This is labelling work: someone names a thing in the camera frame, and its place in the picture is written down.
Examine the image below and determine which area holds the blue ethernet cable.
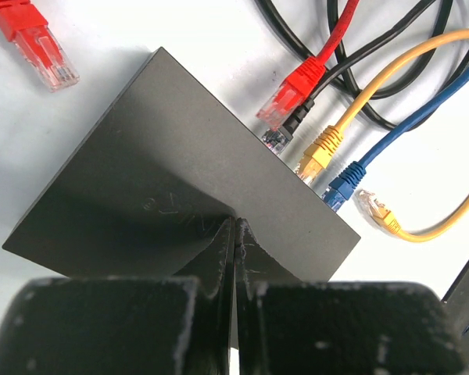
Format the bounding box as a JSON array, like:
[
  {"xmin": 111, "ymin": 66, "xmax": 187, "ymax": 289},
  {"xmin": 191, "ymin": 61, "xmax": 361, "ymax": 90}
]
[{"xmin": 321, "ymin": 49, "xmax": 469, "ymax": 213}]

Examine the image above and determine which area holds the red ethernet cable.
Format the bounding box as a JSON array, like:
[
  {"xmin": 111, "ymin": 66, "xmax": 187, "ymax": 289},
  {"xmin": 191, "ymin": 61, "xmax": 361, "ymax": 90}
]
[{"xmin": 0, "ymin": 0, "xmax": 361, "ymax": 132}]

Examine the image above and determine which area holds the black network switch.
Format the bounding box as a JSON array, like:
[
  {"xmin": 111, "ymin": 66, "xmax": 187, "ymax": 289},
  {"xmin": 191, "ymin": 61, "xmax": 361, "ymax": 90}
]
[{"xmin": 3, "ymin": 48, "xmax": 360, "ymax": 280}]

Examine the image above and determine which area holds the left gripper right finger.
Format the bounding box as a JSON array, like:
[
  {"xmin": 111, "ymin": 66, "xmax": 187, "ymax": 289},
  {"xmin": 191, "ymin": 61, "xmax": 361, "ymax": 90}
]
[{"xmin": 235, "ymin": 219, "xmax": 469, "ymax": 374}]

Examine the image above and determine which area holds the black ethernet cable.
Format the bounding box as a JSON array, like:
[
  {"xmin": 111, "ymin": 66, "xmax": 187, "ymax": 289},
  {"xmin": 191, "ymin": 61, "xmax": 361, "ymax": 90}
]
[{"xmin": 255, "ymin": 0, "xmax": 469, "ymax": 154}]

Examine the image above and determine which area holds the yellow ethernet cable looped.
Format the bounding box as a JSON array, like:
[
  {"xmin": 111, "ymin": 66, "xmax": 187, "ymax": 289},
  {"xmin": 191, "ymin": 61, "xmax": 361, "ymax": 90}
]
[{"xmin": 294, "ymin": 28, "xmax": 469, "ymax": 244}]

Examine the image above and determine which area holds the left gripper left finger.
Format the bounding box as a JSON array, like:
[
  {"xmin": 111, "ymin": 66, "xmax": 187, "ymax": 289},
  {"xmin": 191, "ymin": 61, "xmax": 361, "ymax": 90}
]
[{"xmin": 0, "ymin": 218, "xmax": 235, "ymax": 374}]

